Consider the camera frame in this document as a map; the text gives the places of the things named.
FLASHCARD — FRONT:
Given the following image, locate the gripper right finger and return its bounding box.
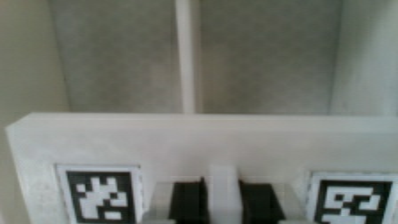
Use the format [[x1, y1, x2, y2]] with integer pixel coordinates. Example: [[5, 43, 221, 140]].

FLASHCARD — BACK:
[[237, 181, 285, 224]]

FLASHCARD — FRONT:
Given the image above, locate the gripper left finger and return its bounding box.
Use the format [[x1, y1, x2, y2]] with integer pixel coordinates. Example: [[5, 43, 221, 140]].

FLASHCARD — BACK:
[[168, 180, 209, 224]]

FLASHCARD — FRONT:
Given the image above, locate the white cabinet door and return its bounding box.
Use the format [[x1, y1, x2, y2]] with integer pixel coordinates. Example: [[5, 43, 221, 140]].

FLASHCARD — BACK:
[[6, 113, 398, 224]]

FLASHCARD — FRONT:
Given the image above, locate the white cabinet body box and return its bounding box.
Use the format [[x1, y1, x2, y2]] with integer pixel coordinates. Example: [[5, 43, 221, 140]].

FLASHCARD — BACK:
[[0, 0, 398, 134]]

